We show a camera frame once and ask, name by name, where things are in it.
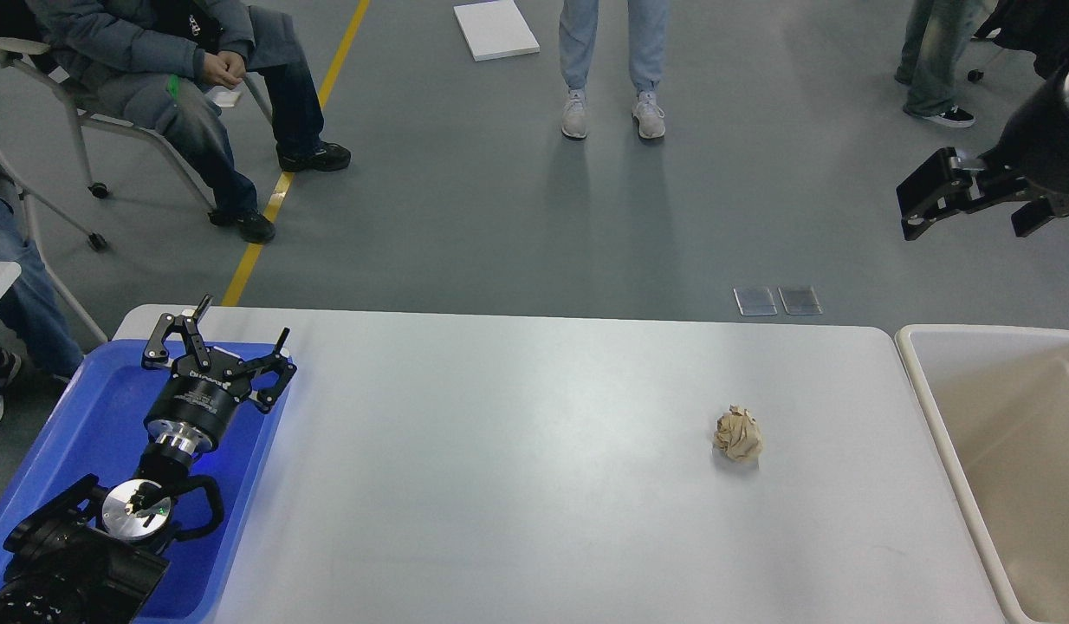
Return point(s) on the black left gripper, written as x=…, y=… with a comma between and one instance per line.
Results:
x=201, y=397

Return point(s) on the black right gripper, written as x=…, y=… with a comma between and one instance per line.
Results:
x=1029, y=164

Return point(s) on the brown paper ball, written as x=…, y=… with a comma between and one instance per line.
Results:
x=738, y=435

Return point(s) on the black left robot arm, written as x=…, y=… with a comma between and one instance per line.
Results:
x=130, y=505

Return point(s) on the blue plastic tray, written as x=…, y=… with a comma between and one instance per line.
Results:
x=97, y=428

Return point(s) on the person in green-grey trousers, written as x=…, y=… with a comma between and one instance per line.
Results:
x=936, y=35

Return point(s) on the chair with dark coat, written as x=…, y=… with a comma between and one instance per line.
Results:
x=1038, y=27

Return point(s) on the person in jeans at left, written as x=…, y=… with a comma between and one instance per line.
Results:
x=30, y=310

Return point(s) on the beige plastic bin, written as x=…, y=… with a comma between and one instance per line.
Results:
x=996, y=399

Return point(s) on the right floor plate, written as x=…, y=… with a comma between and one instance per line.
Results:
x=800, y=301

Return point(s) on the floor plate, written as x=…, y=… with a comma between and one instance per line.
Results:
x=800, y=301
x=755, y=301

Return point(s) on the left floor plate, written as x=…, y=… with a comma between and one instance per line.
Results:
x=755, y=301

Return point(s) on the person in grey puffer jacket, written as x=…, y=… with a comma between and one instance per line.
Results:
x=153, y=62

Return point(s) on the white chair on castors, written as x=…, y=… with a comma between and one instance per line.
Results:
x=83, y=110

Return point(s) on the white flat box on floor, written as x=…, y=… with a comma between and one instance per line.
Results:
x=495, y=30

